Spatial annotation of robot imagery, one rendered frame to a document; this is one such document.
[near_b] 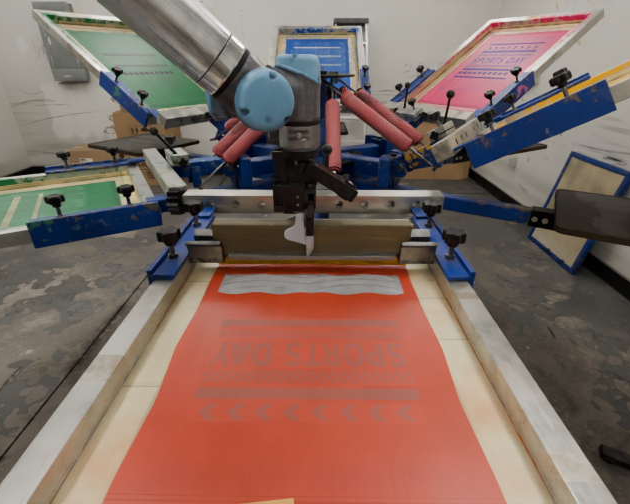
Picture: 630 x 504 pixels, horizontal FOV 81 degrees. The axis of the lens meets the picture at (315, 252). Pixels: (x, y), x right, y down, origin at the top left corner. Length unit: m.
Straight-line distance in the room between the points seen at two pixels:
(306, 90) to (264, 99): 0.18
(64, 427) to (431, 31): 4.85
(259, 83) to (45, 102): 5.46
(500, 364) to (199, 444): 0.40
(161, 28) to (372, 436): 0.52
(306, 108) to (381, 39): 4.24
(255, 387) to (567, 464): 0.36
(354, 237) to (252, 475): 0.47
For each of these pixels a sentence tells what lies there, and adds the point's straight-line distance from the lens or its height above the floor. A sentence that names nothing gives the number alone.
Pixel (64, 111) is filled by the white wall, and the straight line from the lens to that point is 5.80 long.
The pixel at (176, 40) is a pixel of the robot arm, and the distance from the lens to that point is 0.50.
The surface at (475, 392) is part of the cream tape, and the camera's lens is 0.57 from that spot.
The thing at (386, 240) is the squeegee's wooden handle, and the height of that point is 1.03.
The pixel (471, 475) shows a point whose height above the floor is 0.96.
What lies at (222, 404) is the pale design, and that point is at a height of 0.96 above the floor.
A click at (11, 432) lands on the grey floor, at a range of 2.09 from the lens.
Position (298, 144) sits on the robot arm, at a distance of 0.67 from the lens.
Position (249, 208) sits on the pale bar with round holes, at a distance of 1.00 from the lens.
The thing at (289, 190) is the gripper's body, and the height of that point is 1.14.
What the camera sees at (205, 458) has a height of 0.96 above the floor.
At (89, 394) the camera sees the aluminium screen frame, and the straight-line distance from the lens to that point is 0.55.
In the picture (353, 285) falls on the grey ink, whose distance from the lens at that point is 0.72.
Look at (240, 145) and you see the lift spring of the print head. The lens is 1.35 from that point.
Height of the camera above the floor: 1.35
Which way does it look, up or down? 27 degrees down
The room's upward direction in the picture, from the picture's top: straight up
